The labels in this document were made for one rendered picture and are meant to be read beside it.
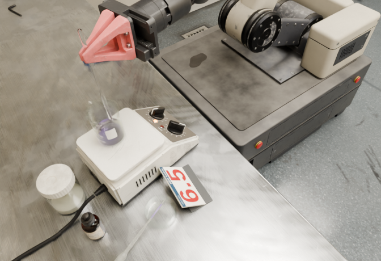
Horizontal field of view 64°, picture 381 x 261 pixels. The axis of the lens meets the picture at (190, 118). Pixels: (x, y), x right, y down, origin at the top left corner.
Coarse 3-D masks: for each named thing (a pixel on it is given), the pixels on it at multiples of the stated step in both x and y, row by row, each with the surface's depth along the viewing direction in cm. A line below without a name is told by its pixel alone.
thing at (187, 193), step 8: (168, 168) 58; (176, 168) 59; (168, 176) 55; (176, 176) 57; (184, 176) 58; (176, 184) 55; (184, 184) 56; (184, 192) 54; (192, 192) 56; (184, 200) 52; (192, 200) 54; (200, 200) 55
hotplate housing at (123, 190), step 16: (176, 144) 58; (192, 144) 61; (160, 160) 56; (176, 160) 60; (96, 176) 57; (128, 176) 52; (144, 176) 55; (96, 192) 54; (112, 192) 53; (128, 192) 54
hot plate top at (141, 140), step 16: (128, 112) 59; (128, 128) 56; (144, 128) 56; (80, 144) 55; (96, 144) 54; (128, 144) 54; (144, 144) 54; (160, 144) 54; (96, 160) 52; (112, 160) 52; (128, 160) 52; (144, 160) 53; (112, 176) 50
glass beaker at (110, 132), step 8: (88, 104) 51; (96, 104) 52; (112, 104) 52; (88, 112) 51; (96, 112) 53; (104, 112) 54; (112, 112) 54; (96, 120) 48; (104, 120) 48; (112, 120) 49; (120, 120) 52; (96, 128) 50; (104, 128) 50; (112, 128) 50; (120, 128) 52; (96, 136) 53; (104, 136) 51; (112, 136) 52; (120, 136) 53; (104, 144) 53; (112, 144) 53
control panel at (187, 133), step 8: (144, 112) 63; (152, 120) 61; (160, 120) 62; (168, 120) 64; (176, 120) 65; (160, 128) 60; (184, 128) 63; (168, 136) 58; (176, 136) 59; (184, 136) 60; (192, 136) 61
